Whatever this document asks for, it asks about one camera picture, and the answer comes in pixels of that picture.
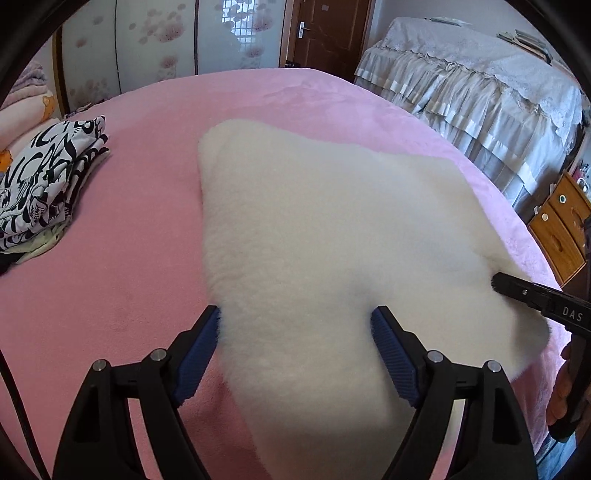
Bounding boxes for white fuzzy cardigan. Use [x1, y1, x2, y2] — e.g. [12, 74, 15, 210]
[198, 120, 550, 479]

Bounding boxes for person right hand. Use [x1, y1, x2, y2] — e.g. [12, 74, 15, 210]
[546, 343, 572, 426]

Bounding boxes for wooden drawer cabinet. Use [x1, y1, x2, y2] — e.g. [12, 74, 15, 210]
[528, 173, 590, 287]

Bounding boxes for pink bed blanket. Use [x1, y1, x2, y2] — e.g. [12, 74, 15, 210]
[1, 69, 556, 463]

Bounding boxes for grey ruffled furniture cover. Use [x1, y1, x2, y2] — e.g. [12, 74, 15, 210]
[353, 17, 584, 221]

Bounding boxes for black folded garment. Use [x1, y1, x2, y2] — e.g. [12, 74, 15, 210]
[0, 253, 23, 275]

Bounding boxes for black white graffiti garment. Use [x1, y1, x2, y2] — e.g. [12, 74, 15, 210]
[1, 115, 109, 256]

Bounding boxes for pink bear print quilt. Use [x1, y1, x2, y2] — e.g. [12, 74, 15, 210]
[0, 92, 58, 174]

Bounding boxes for grey pink folded blanket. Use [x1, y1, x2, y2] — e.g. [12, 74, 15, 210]
[1, 60, 48, 109]

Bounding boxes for brown wooden door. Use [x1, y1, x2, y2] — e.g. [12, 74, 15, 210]
[280, 0, 375, 81]

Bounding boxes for floral sliding wardrobe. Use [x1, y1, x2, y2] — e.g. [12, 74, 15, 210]
[53, 0, 286, 114]

